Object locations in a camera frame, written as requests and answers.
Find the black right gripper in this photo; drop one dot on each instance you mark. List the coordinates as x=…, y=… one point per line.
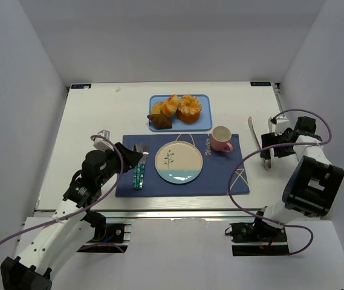
x=269, y=145

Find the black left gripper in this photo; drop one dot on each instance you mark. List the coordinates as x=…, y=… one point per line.
x=123, y=155

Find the round glazed bread roll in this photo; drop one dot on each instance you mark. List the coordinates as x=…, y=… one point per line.
x=170, y=106

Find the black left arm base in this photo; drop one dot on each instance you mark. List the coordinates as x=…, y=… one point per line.
x=113, y=238

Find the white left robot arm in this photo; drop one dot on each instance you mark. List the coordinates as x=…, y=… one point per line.
x=74, y=222

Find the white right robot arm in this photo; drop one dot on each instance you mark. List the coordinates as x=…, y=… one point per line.
x=313, y=185

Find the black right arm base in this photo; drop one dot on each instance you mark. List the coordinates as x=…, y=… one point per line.
x=246, y=242

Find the small golden bread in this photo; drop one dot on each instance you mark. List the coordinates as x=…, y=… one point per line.
x=157, y=108

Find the sugar-topped orange round bread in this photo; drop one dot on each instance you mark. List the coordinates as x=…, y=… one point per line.
x=189, y=109

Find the brown chocolate croissant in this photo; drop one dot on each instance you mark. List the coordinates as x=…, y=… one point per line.
x=160, y=121

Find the cream and blue plate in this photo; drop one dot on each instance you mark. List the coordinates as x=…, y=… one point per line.
x=178, y=162

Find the blue right corner label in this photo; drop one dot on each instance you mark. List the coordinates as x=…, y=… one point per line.
x=259, y=84

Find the blue corner label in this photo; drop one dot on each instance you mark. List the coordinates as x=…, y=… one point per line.
x=80, y=86
x=259, y=84

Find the pink mug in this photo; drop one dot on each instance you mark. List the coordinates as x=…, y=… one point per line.
x=220, y=139

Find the blue rectangular tray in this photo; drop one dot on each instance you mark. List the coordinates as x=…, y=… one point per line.
x=204, y=123

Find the navy blue placemat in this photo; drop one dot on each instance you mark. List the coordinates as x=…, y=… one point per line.
x=211, y=181

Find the blue left corner label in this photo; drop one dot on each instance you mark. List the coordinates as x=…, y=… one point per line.
x=80, y=86

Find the teal-handled spoon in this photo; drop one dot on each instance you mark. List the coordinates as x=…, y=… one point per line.
x=139, y=148

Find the teal-handled knife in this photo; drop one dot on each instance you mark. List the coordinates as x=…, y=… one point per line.
x=134, y=184

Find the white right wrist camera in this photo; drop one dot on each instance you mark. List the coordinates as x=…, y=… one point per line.
x=278, y=125

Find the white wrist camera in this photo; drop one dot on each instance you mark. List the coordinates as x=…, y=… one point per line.
x=278, y=125
x=101, y=143

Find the teal-handled fork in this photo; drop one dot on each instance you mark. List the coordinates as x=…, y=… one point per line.
x=145, y=151

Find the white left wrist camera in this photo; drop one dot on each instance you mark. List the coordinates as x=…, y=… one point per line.
x=101, y=143

